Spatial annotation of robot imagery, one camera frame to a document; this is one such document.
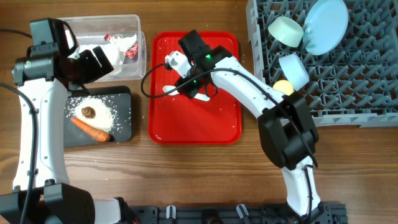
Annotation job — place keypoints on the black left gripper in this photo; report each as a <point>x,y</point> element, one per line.
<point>96,71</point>

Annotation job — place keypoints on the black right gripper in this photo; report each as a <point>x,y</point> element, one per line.
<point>189,88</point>

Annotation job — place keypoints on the white plastic spoon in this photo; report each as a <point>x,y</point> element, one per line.
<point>198,96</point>

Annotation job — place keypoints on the white napkin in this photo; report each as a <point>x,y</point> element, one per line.
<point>111,52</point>

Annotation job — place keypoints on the red snack wrapper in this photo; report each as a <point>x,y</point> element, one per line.
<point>128,45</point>

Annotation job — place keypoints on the brown food ball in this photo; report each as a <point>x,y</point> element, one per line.
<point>88,112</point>

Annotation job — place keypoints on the pile of white rice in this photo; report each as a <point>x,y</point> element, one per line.
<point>104,117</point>

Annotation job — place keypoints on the orange carrot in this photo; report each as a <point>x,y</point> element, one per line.
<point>96,134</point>

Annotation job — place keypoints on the yellow plastic cup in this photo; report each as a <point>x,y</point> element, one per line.
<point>284,86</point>

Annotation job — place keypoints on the small light blue bowl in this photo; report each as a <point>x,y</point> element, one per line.
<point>294,71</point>

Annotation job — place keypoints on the green rice bowl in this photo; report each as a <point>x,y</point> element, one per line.
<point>286,31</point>

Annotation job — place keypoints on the light blue plate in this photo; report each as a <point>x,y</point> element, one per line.
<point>325,26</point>

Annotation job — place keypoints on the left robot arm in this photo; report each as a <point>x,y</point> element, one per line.
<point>43,78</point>

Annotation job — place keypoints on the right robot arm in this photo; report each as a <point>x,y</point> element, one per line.
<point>286,127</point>

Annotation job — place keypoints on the grey dishwasher rack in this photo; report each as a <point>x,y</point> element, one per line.
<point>353,84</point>

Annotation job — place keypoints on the clear plastic bin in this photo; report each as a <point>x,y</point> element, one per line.
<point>90,32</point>

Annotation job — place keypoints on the black tray bin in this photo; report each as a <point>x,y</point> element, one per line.
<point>120,96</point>

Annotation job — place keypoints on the red plastic tray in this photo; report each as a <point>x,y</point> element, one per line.
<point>179,120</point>

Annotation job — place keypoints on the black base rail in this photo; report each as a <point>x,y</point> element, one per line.
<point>280,213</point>

